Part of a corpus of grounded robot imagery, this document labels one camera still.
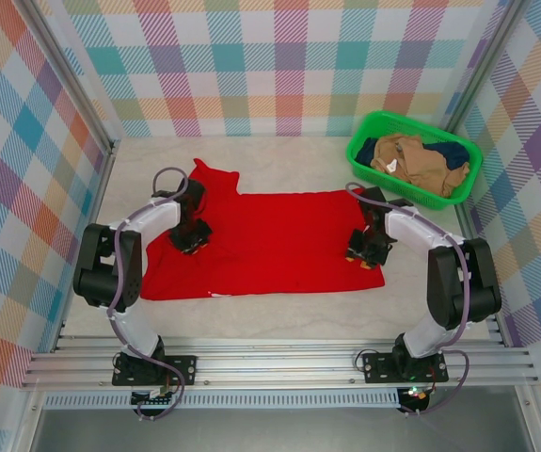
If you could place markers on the navy t-shirt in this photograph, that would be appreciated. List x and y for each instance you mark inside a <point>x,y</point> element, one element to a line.
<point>453,153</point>

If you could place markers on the green plastic basket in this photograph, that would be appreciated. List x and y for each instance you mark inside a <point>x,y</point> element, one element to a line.
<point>361,132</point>

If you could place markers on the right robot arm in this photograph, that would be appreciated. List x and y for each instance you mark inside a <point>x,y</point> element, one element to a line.
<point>411,226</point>

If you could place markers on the grey metal shelf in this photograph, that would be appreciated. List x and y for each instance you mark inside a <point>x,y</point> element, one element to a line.
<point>275,431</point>

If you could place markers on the aluminium frame post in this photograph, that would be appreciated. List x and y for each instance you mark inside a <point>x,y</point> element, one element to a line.
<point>73,75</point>
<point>484,66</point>

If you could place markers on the tan t-shirt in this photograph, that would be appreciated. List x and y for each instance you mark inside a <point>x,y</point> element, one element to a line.
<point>420,165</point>

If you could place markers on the small circuit board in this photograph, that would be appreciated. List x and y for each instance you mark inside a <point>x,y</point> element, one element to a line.
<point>416,395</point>
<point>154,400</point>

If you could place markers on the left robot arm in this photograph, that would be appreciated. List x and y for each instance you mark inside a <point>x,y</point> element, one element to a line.
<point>157,216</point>

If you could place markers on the red t-shirt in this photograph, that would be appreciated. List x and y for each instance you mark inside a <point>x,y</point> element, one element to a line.
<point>275,245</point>

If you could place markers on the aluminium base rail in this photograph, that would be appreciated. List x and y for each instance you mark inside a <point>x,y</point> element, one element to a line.
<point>275,362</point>

